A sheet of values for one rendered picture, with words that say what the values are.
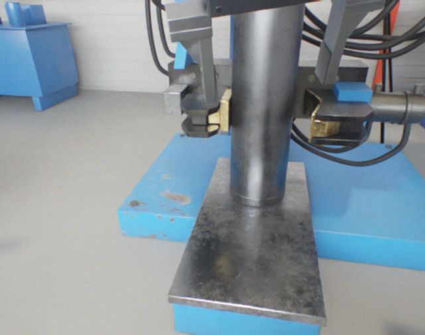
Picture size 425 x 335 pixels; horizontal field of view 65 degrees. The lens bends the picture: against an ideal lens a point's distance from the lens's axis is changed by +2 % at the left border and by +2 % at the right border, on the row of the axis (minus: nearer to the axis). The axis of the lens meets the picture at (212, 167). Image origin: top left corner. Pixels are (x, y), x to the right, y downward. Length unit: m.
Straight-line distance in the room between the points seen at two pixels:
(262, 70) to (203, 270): 0.61
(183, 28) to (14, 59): 2.84
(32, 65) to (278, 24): 2.32
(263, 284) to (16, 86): 2.67
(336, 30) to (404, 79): 2.99
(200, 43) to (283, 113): 0.79
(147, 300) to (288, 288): 0.44
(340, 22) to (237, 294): 0.72
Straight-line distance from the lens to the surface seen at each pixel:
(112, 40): 3.48
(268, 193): 1.21
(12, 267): 1.41
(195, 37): 0.33
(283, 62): 1.06
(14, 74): 3.17
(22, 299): 1.27
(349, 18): 0.37
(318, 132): 1.06
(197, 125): 1.13
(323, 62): 0.40
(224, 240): 1.08
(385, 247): 1.29
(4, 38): 3.13
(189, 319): 1.00
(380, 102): 1.28
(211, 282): 0.95
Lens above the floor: 0.84
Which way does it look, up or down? 27 degrees down
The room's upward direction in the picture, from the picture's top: 1 degrees counter-clockwise
